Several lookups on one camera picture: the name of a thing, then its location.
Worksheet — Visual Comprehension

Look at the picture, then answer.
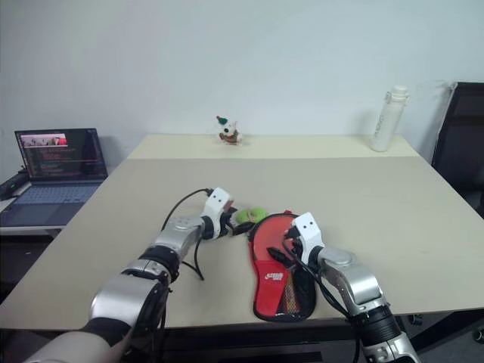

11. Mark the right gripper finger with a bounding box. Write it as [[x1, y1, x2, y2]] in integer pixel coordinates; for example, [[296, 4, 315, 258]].
[[266, 247, 294, 263]]

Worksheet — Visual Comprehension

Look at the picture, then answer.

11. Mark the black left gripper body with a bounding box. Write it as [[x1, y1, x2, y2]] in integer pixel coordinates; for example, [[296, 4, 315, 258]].
[[218, 206, 239, 238]]

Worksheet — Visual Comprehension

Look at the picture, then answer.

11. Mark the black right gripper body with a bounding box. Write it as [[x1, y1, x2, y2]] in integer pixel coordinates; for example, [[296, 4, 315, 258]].
[[282, 225, 306, 266]]

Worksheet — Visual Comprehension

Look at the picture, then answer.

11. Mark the green fuzzy charm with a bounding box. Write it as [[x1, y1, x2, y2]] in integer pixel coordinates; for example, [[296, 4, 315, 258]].
[[236, 206, 268, 225]]

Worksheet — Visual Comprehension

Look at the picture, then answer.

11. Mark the red table tennis paddle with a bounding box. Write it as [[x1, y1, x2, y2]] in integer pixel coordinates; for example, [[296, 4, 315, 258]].
[[253, 217, 303, 314]]

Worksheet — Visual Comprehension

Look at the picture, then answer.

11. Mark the black and red paddle case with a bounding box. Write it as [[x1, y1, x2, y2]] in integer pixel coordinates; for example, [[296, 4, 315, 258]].
[[246, 209, 317, 323]]

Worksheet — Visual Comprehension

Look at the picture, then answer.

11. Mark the small plush dog toy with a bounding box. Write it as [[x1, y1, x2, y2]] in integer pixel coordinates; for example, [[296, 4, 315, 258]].
[[215, 115, 244, 147]]

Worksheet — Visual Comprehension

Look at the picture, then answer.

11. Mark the white water bottle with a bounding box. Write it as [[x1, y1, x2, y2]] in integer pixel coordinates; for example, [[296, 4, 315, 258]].
[[369, 85, 411, 153]]

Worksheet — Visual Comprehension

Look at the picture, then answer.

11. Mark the open grey laptop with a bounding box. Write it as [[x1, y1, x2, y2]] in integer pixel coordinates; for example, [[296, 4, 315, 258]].
[[0, 127, 110, 228]]

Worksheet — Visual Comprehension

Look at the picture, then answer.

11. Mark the black office chair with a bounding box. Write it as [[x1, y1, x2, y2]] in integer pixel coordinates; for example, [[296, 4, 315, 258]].
[[430, 81, 484, 220]]

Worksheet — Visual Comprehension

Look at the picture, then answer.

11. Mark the black box device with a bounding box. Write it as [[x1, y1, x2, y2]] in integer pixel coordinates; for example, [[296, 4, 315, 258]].
[[0, 169, 29, 201]]

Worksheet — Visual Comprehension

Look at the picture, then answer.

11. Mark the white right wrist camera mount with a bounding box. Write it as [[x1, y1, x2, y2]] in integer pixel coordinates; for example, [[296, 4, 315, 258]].
[[291, 212, 326, 265]]

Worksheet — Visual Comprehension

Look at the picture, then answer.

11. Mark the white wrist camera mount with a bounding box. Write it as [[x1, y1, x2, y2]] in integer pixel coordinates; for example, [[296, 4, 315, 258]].
[[203, 187, 232, 240], [291, 212, 326, 265]]

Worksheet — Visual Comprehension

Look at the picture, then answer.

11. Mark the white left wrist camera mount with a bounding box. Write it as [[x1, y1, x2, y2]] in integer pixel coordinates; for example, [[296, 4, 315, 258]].
[[203, 187, 232, 240]]

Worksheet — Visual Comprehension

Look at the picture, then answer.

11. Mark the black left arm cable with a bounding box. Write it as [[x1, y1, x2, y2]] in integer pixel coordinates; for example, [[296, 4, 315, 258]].
[[160, 188, 213, 283]]

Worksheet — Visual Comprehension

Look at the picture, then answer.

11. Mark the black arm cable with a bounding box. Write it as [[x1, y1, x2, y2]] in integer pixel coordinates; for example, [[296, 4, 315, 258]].
[[160, 188, 213, 283], [281, 236, 360, 322]]

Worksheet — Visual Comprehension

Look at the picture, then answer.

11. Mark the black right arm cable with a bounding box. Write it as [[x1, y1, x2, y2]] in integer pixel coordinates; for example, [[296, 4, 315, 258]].
[[281, 236, 360, 322]]

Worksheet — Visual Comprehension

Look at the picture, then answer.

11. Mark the black table frame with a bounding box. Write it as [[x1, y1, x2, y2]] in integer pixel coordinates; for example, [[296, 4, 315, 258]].
[[158, 312, 366, 363]]

